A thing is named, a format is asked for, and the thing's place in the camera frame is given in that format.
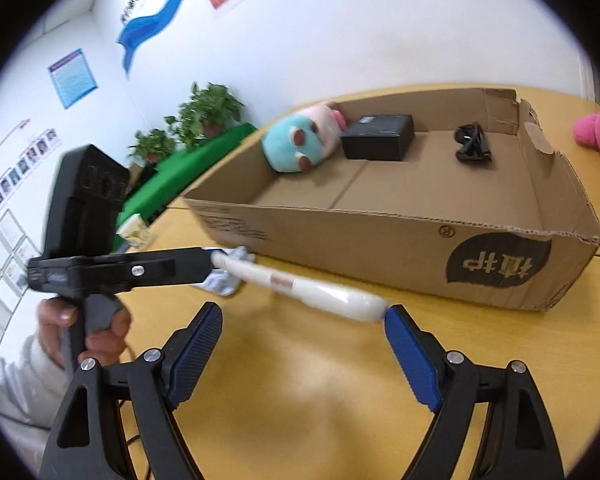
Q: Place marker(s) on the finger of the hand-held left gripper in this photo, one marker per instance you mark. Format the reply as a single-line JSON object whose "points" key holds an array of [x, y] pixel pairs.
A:
{"points": [[192, 266]]}

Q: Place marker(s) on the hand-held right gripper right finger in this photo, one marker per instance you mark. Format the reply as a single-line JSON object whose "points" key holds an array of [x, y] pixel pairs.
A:
{"points": [[415, 355]]}

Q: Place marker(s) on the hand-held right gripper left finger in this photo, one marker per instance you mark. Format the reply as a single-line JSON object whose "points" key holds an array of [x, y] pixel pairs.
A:
{"points": [[197, 355]]}

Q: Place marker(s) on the white tube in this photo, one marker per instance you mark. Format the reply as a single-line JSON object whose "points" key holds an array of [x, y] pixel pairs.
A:
{"points": [[320, 292]]}

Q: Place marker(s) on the brown cardboard box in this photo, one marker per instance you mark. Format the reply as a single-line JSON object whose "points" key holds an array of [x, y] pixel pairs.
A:
{"points": [[380, 240]]}

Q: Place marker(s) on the person's left forearm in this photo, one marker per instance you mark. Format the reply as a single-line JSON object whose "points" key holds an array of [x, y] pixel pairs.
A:
{"points": [[15, 390]]}

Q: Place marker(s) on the wooden desktop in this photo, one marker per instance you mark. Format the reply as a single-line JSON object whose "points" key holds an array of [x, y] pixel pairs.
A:
{"points": [[305, 385]]}

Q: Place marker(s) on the person's left hand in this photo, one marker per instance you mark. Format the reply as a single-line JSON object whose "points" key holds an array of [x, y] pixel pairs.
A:
{"points": [[105, 342]]}

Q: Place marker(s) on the crumpled white tissue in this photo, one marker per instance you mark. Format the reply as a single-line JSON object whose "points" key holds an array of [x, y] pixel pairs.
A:
{"points": [[220, 285]]}

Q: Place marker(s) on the green cloth covered table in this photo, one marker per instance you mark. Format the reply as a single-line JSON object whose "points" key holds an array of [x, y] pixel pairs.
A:
{"points": [[180, 180]]}

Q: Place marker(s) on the small potted green plant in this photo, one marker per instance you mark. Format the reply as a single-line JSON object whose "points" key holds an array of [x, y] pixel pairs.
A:
{"points": [[152, 147]]}

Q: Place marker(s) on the large potted green plant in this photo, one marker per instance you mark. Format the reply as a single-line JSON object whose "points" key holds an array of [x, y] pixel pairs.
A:
{"points": [[205, 110]]}

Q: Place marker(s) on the teal and pink plush toy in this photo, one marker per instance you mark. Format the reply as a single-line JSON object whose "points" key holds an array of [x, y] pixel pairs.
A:
{"points": [[292, 145]]}

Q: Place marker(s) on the black clip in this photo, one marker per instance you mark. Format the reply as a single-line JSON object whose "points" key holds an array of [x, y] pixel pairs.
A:
{"points": [[472, 147]]}

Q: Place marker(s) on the black rectangular box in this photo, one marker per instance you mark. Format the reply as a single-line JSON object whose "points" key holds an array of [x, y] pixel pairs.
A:
{"points": [[375, 142]]}

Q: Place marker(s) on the wall photo chart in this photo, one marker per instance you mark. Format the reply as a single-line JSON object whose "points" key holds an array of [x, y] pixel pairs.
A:
{"points": [[15, 175]]}

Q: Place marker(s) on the row of wall papers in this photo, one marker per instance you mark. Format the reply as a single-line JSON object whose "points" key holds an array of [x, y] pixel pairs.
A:
{"points": [[5, 270]]}

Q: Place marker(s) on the blue framed wall poster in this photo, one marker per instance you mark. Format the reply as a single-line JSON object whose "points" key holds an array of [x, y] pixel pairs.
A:
{"points": [[72, 77]]}

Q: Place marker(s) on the blue wave wall decoration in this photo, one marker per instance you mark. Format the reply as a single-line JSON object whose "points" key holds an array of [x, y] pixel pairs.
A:
{"points": [[150, 22]]}

